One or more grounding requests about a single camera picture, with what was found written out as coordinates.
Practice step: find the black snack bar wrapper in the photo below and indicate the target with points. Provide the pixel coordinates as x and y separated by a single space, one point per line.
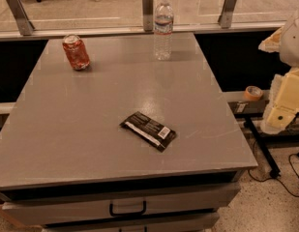
153 132

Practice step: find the grey upper drawer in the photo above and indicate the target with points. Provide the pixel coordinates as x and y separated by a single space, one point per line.
90 207

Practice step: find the right metal railing bracket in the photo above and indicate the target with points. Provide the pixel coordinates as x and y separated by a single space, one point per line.
225 18

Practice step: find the middle metal railing bracket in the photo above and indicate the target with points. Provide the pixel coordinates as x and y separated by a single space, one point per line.
147 11

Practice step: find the clear plastic water bottle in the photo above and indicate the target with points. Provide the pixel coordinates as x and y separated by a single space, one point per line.
163 28

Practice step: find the red coke can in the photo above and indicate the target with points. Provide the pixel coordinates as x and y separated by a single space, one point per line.
76 53

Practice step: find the metal railing bracket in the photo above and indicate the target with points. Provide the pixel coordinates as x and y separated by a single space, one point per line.
225 18
147 11
25 27

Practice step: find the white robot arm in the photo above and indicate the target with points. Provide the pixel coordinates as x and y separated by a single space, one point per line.
285 41

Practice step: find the left metal railing bracket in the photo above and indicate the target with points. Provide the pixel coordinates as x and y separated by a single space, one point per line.
25 27

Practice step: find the orange tape roll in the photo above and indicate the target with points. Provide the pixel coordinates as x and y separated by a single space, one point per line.
253 93

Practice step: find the grey lower drawer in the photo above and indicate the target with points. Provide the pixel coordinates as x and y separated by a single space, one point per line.
178 223

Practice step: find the grey drawer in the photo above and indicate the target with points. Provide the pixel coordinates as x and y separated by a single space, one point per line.
90 207
178 223

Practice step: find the black drawer handle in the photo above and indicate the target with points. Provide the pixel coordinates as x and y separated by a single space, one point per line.
127 208

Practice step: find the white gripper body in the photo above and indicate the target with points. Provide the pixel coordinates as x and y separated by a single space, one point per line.
293 43

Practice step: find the black metal stand leg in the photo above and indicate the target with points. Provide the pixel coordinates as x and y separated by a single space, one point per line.
275 170

